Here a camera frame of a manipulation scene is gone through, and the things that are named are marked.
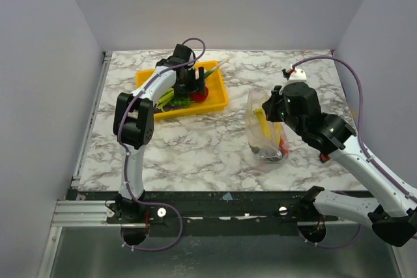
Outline clear zip top bag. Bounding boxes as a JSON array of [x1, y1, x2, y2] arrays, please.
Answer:
[[244, 89, 287, 150]]

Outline yellow toy bananas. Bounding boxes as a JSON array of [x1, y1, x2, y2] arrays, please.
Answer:
[[253, 108, 281, 144]]

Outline yellow plastic bin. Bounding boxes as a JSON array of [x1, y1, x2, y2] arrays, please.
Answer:
[[135, 61, 229, 121]]

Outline red toy apple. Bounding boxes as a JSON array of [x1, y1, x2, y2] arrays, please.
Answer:
[[190, 86, 209, 103]]

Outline purple toy eggplant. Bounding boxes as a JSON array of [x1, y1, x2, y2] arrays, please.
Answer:
[[155, 105, 175, 113]]

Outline green toy grapes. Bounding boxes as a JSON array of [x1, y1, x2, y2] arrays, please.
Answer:
[[167, 96, 194, 109]]

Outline green toy celery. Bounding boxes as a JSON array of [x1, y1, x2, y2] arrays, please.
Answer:
[[156, 87, 174, 107]]

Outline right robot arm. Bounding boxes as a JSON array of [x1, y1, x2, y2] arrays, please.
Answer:
[[262, 82, 416, 247]]

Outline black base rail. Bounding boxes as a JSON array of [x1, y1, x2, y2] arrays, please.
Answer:
[[53, 191, 371, 237]]

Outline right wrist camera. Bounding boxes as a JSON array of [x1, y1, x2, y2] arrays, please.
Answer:
[[282, 67, 307, 83]]

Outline toy green onion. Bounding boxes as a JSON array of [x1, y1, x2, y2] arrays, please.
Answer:
[[205, 57, 230, 78]]

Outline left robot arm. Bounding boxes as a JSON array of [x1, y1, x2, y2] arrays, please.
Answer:
[[113, 42, 207, 223]]

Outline red toy chili pepper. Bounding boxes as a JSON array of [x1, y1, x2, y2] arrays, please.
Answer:
[[279, 135, 289, 157]]

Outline red black small tool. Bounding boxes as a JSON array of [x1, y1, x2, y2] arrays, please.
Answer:
[[319, 153, 330, 163]]

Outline aluminium frame rail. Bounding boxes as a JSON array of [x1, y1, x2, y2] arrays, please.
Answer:
[[37, 51, 113, 277]]

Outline grey toy fish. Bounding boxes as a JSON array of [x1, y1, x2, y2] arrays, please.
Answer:
[[250, 145, 286, 162]]

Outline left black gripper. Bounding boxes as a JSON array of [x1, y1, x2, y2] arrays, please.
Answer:
[[175, 67, 205, 99]]

